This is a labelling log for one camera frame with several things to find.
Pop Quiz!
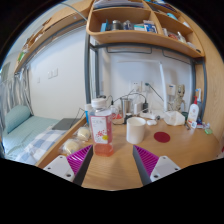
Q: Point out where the blue bottle with white cap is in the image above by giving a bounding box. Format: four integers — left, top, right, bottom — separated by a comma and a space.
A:
84, 103, 94, 126

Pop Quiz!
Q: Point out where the white power adapter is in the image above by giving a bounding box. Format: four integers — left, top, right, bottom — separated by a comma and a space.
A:
133, 101, 144, 116

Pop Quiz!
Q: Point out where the green striped mattress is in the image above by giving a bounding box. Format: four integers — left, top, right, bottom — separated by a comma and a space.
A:
1, 114, 61, 161

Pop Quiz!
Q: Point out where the grey patterned curtain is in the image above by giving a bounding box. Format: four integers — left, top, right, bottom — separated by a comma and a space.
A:
0, 66, 34, 118

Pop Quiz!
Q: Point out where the flat round red coaster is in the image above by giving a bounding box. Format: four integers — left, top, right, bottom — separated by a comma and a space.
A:
153, 131, 171, 144

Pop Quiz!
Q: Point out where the wooden shelf unit with items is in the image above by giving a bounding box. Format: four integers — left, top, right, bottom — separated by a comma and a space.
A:
85, 0, 206, 59

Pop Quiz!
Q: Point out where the stainless steel mug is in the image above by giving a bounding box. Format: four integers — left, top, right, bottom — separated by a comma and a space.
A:
120, 97, 132, 118

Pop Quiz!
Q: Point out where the white desk lamp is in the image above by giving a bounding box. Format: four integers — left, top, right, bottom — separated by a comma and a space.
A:
118, 59, 169, 113

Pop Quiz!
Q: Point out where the white power strip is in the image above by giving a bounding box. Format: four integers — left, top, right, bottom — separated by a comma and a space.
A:
139, 111, 161, 120

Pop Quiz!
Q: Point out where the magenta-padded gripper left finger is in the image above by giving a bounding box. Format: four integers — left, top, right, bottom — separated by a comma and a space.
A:
43, 144, 94, 187

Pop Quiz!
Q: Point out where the small black block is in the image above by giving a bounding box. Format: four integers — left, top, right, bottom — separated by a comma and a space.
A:
123, 113, 134, 125

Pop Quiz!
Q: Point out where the grey metal bed frame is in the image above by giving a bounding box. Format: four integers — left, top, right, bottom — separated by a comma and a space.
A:
83, 31, 208, 118

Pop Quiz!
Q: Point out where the white light switch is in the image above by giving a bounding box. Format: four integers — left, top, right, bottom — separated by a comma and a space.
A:
47, 68, 59, 80

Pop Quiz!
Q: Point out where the long wooden shelf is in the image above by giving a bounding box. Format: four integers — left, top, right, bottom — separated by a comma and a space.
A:
13, 0, 94, 74

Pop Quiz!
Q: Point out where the white cup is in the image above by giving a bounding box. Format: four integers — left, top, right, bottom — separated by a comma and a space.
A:
125, 116, 147, 145

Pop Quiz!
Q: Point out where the tree creature figurine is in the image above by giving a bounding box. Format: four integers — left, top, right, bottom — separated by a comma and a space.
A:
173, 84, 186, 113

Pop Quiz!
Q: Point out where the white spray bottle, red nozzle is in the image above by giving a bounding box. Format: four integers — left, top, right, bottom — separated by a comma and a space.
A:
186, 96, 200, 129

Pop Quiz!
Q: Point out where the white wall outlet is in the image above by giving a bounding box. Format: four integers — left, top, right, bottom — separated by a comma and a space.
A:
143, 80, 154, 93
130, 80, 144, 94

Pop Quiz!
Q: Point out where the blue checkered blanket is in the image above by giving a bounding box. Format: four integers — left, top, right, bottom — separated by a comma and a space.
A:
14, 129, 68, 166

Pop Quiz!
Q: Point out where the pink drink bottle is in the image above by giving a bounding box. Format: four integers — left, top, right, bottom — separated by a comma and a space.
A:
88, 97, 115, 158

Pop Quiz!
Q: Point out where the green pillow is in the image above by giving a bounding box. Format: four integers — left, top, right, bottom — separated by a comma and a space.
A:
3, 104, 33, 134

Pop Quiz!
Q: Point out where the dark grey laptop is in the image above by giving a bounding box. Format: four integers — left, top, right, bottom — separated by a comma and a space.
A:
51, 117, 82, 131

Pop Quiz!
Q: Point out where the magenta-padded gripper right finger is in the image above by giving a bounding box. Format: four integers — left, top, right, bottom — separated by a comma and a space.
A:
132, 144, 182, 186

